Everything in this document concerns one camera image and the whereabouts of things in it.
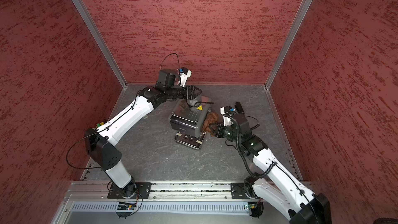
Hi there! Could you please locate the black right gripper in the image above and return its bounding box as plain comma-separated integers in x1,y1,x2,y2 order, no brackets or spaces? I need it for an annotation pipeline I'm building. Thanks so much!
207,122,241,143

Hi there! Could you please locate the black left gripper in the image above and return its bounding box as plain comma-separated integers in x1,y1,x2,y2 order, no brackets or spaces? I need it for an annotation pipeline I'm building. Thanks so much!
165,84,202,100

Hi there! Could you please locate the brown microfibre cloth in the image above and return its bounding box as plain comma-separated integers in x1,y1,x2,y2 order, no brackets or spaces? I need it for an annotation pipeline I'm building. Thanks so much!
202,112,219,136

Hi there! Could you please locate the grey steel coffee machine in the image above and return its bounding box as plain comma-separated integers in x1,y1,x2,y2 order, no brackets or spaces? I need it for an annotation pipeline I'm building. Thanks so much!
170,96,213,150

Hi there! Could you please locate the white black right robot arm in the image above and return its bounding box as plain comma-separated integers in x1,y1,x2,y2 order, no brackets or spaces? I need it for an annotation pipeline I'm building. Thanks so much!
221,114,332,224

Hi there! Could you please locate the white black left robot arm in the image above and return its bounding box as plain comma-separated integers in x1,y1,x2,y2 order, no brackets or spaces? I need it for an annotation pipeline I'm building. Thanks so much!
85,85,202,199

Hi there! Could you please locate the small black box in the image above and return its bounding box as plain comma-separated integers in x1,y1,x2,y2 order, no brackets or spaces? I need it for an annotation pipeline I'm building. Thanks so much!
235,102,245,115

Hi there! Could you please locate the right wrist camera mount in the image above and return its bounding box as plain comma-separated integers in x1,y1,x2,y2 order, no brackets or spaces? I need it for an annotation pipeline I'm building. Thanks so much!
220,106,237,126

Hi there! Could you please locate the black coffee machine power cable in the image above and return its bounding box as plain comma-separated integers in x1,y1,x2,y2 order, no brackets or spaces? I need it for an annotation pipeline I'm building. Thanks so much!
186,97,215,110

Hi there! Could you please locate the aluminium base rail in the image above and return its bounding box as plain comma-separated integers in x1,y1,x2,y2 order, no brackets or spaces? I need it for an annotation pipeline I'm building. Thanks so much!
51,180,315,224

